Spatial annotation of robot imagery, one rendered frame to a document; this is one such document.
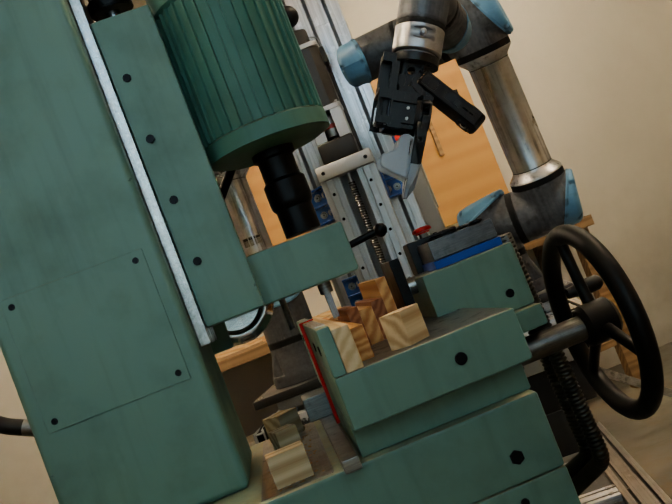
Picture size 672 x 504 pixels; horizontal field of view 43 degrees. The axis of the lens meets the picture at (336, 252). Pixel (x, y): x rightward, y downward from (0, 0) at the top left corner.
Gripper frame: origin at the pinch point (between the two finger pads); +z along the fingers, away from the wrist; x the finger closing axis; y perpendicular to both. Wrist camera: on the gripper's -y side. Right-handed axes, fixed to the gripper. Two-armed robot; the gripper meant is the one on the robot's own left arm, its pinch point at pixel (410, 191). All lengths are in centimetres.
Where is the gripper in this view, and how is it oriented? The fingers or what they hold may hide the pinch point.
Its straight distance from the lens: 127.1
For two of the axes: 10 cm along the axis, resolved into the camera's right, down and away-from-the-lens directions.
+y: -9.9, -1.6, -0.7
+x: 0.8, -0.7, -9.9
